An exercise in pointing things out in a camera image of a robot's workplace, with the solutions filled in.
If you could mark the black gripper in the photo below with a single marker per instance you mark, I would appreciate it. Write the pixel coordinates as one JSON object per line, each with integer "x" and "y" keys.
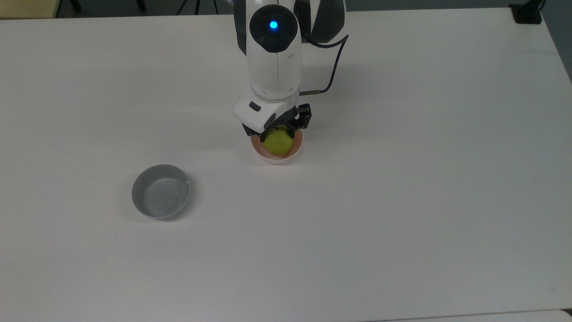
{"x": 286, "y": 117}

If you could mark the yellow-green ball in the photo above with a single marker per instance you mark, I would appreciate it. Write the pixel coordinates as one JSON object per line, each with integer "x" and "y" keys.
{"x": 278, "y": 143}

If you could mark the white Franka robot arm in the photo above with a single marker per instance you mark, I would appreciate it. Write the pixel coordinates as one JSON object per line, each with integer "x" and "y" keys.
{"x": 275, "y": 58}

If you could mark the pink bowl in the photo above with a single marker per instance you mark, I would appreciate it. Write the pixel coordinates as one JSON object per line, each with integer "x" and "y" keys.
{"x": 268, "y": 156}

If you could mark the grey bowl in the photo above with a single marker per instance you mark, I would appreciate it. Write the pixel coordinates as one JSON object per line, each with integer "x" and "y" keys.
{"x": 161, "y": 192}

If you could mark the black tripod legs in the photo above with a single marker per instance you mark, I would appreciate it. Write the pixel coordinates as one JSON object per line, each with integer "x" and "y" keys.
{"x": 196, "y": 5}

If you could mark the wooden furniture piece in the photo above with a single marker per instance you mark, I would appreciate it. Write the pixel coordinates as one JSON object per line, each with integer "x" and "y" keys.
{"x": 27, "y": 8}

